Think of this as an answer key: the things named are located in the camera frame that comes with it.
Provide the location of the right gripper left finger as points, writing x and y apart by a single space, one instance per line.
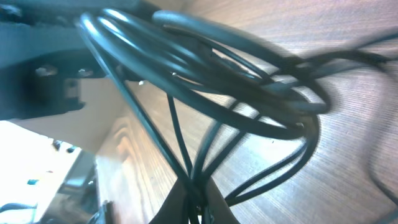
174 208

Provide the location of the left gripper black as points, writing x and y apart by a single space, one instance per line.
42 54

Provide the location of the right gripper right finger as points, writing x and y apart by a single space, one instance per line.
217 211

